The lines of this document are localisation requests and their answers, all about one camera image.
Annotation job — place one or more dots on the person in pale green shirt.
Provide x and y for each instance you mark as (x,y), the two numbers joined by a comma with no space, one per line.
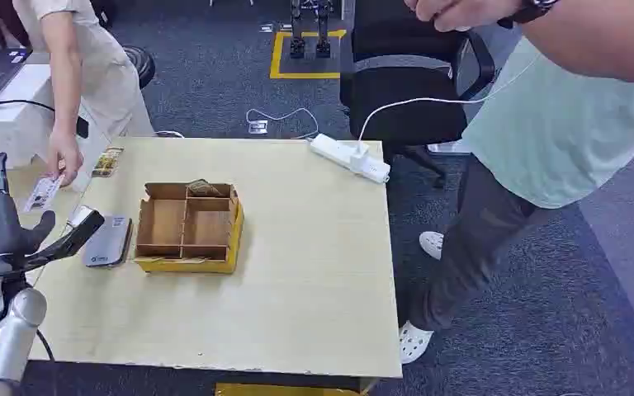
(546,136)

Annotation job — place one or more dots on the black wristwatch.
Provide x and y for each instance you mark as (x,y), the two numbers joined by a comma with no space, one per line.
(530,10)

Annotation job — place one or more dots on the white perforated shoe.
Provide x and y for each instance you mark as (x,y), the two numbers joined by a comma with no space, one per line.
(433,244)
(413,341)

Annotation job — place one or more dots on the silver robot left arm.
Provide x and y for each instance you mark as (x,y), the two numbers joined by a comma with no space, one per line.
(5,339)

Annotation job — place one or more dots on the white power strip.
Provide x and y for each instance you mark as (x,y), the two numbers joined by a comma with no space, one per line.
(344,156)

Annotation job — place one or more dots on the wooden compartment box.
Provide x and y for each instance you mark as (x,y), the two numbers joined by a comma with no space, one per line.
(185,229)

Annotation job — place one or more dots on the yellow panel under table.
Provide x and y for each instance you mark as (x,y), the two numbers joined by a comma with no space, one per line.
(284,390)

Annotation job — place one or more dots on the white side desk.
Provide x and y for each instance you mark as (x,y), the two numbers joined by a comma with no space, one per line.
(16,125)

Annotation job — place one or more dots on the grey flat card reader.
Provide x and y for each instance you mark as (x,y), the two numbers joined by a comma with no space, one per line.
(106,243)

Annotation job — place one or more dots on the black office chair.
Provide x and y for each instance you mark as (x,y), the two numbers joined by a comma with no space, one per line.
(404,93)

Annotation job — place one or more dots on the white printed card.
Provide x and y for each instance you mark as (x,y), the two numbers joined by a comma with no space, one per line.
(42,194)

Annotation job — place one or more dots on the person's hand holding card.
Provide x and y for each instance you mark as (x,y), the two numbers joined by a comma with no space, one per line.
(65,156)

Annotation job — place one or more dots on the person in beige clothing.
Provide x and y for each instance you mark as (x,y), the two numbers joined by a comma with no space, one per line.
(106,71)

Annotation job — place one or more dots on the person's hand with watch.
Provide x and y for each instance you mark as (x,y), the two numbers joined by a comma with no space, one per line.
(459,12)

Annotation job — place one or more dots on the white plug adapter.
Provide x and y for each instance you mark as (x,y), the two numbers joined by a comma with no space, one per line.
(359,156)

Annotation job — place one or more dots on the black round stool base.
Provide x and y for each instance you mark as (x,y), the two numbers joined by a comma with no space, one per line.
(141,64)

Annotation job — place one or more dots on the stack of printed cards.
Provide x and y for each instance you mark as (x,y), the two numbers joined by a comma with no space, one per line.
(107,162)

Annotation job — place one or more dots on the card in wooden box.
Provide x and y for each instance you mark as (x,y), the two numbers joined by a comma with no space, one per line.
(203,188)

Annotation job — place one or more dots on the black robot legs stand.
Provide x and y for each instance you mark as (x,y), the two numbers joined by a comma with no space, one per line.
(309,27)

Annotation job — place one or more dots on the silver floor socket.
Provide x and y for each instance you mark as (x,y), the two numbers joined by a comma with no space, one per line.
(258,127)

